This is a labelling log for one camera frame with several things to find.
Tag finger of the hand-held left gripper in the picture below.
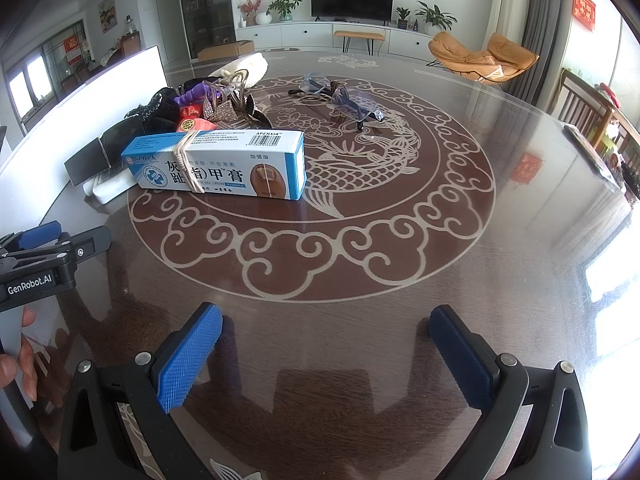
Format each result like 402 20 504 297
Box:
55 226 112 273
0 225 62 256

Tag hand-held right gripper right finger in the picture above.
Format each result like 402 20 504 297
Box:
429 304 593 480

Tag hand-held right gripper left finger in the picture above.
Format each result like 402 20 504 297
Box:
57 301 223 480

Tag black glossy box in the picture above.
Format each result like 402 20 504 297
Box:
63 119 147 187

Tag black velvet pouch white trim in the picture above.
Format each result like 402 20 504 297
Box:
124 95 177 135

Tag white cardboard box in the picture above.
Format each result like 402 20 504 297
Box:
0 45 169 181

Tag red pouch gold emblem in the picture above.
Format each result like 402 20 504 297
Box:
175 116 215 134

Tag blue white ointment box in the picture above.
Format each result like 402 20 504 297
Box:
121 128 307 201

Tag plain black velvet pouch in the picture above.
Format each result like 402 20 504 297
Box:
150 78 211 106

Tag purple toy figure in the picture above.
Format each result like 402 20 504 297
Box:
174 85 221 108

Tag clear glasses with brown cord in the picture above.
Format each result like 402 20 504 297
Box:
287 72 387 132

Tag brown patterned glass desktop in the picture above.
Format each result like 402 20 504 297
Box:
0 49 640 480

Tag person's left hand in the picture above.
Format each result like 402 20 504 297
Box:
0 309 39 402

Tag white flat case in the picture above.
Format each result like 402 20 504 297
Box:
82 169 140 206

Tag glass sliding door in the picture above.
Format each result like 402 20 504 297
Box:
2 19 95 118

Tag cream cloth pouch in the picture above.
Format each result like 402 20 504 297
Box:
208 52 270 87

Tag brown cardboard box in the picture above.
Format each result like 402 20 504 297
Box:
197 39 256 61

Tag white door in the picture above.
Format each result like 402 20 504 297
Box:
152 0 179 61

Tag dark glass display cabinet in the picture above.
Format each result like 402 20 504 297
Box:
176 0 237 61

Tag wooden slatted chair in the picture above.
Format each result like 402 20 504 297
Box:
556 67 618 151

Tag red flower arrangement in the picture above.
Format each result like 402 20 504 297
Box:
238 0 264 26

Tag white television cabinet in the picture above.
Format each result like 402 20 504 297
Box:
235 20 451 58

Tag green potted plant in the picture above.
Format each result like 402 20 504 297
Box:
266 0 302 22

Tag orange lounge chair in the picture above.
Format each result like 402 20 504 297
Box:
428 31 540 86

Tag wooden stool hairpin legs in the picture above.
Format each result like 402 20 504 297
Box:
334 30 386 57

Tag large leafy potted plant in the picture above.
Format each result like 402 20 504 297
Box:
415 1 458 33

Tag grey curtain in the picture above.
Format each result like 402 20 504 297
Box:
505 0 576 108

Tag white sheer curtain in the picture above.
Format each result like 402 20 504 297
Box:
482 0 533 51

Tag black television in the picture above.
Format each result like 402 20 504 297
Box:
310 0 394 22

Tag wall painting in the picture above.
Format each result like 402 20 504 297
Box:
96 0 117 34

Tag red wall hanging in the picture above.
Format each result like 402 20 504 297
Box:
572 0 597 25

